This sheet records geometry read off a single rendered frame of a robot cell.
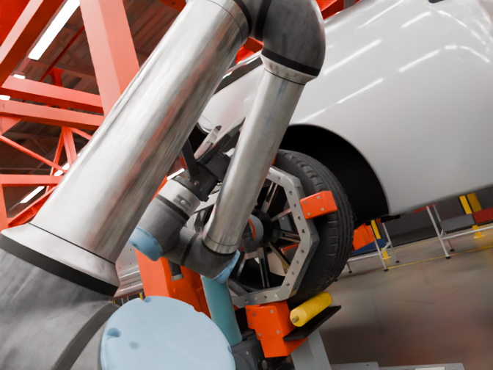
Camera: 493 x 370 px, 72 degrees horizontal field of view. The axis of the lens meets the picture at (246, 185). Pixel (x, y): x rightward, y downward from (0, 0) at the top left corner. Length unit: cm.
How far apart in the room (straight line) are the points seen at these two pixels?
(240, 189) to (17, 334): 46
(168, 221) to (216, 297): 58
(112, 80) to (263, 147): 126
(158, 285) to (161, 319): 115
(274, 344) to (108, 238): 96
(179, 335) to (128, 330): 6
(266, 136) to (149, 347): 43
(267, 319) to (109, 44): 145
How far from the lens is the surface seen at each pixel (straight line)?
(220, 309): 127
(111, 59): 188
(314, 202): 113
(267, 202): 134
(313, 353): 146
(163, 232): 74
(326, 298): 141
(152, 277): 158
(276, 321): 128
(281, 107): 65
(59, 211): 45
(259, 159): 68
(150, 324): 40
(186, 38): 55
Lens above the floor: 76
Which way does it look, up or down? 11 degrees up
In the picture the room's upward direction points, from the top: 17 degrees counter-clockwise
